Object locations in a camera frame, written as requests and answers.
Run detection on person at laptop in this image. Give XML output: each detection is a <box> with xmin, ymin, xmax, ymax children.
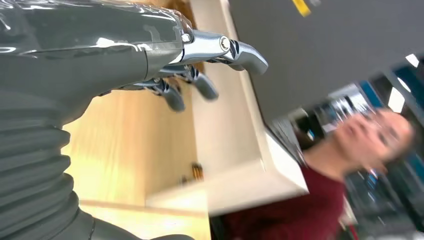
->
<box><xmin>215</xmin><ymin>107</ymin><xmax>418</xmax><ymax>240</ymax></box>

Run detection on white raised counter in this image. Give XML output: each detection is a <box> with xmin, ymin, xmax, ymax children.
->
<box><xmin>145</xmin><ymin>0</ymin><xmax>310</xmax><ymax>216</ymax></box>

